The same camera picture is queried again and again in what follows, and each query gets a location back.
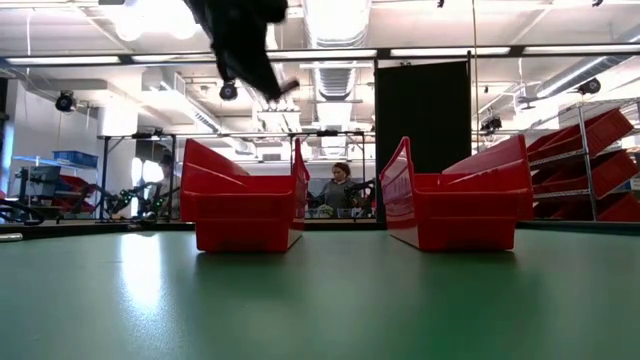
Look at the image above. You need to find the red plastic bin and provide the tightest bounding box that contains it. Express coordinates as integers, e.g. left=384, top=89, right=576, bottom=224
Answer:
left=179, top=137, right=311, bottom=253
left=378, top=133, right=535, bottom=252

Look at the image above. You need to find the white square ceiling box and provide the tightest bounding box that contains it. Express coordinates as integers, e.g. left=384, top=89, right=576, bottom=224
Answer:
left=97, top=102, right=139, bottom=137

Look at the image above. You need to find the metal shelf rack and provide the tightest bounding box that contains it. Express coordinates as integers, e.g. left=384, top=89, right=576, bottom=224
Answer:
left=529, top=97, right=640, bottom=224

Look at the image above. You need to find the white ribbed ceiling duct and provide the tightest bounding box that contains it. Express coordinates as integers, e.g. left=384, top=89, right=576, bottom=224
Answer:
left=302, top=0, right=374, bottom=161

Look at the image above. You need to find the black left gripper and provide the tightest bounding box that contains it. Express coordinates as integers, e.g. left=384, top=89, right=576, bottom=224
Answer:
left=212, top=29, right=294, bottom=103

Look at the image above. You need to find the black ceiling projector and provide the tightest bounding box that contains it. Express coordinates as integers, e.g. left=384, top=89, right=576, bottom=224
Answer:
left=479, top=115, right=504, bottom=135

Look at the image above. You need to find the person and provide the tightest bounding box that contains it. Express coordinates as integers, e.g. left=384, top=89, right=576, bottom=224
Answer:
left=319, top=162, right=361, bottom=220
left=149, top=152, right=182, bottom=221

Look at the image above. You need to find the black looped cable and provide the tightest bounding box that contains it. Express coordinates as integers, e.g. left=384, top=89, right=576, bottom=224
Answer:
left=0, top=198, right=46, bottom=226

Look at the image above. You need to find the black standing panel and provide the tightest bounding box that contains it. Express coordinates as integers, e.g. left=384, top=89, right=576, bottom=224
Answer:
left=374, top=60, right=473, bottom=174

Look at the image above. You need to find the white ceiling pipe bundle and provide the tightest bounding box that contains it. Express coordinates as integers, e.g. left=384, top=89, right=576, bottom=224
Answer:
left=212, top=0, right=304, bottom=132

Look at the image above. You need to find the blue storage bin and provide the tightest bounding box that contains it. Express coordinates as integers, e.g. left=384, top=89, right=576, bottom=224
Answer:
left=53, top=150, right=99, bottom=169

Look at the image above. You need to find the red shelf bin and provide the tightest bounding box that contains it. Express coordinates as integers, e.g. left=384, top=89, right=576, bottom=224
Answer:
left=527, top=107, right=635, bottom=161
left=534, top=192, right=640, bottom=224
left=532, top=149, right=640, bottom=199

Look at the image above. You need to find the green table mat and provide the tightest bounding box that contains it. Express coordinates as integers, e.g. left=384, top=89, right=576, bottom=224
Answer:
left=0, top=230, right=640, bottom=360

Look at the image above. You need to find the white ceiling light strip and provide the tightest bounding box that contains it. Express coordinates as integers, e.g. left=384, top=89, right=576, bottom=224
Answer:
left=523, top=43, right=640, bottom=55
left=390, top=47, right=511, bottom=57
left=4, top=55, right=121, bottom=65
left=272, top=49, right=377, bottom=60
left=130, top=53, right=216, bottom=63

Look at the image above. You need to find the grey spiral ceiling duct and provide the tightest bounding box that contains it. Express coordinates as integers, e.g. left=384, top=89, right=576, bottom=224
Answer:
left=534, top=29, right=640, bottom=99

